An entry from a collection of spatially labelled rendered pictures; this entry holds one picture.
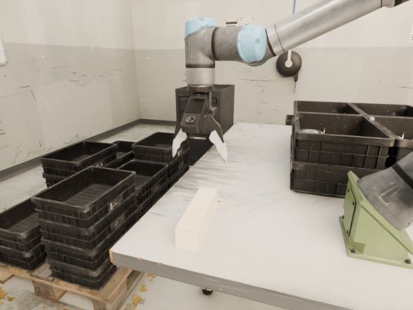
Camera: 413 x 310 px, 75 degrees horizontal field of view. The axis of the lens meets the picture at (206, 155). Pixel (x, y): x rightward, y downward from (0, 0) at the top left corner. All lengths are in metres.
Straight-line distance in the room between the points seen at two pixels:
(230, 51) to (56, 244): 1.15
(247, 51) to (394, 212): 0.49
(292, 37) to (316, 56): 3.73
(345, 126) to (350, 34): 3.22
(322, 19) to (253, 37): 0.19
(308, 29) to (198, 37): 0.26
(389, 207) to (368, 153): 0.31
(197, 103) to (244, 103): 3.92
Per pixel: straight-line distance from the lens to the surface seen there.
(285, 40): 0.75
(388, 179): 0.78
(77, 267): 1.47
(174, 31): 4.91
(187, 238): 0.72
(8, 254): 1.80
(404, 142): 1.03
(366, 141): 1.00
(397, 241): 0.80
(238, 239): 0.78
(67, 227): 1.35
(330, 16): 0.75
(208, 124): 0.70
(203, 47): 0.67
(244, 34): 0.64
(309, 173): 1.03
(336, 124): 1.37
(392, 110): 1.83
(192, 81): 0.69
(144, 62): 5.16
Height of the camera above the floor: 1.17
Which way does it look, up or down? 19 degrees down
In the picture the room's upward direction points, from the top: straight up
